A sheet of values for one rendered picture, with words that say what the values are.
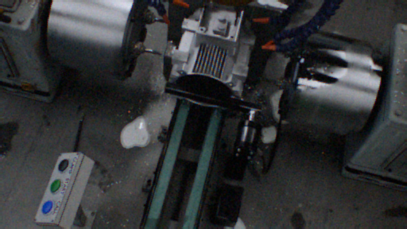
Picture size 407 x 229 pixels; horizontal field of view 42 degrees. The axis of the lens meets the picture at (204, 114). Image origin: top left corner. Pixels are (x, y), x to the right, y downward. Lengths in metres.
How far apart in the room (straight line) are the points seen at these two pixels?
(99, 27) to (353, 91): 0.63
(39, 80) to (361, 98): 0.85
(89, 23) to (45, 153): 0.42
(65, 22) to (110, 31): 0.11
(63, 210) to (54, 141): 0.41
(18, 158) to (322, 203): 0.85
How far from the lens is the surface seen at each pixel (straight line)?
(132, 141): 1.55
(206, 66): 1.32
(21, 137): 1.60
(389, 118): 1.30
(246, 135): 1.31
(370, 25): 1.90
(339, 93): 1.31
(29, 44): 1.39
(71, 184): 1.22
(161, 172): 1.38
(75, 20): 1.34
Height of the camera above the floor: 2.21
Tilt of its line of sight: 63 degrees down
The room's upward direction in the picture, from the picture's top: 10 degrees clockwise
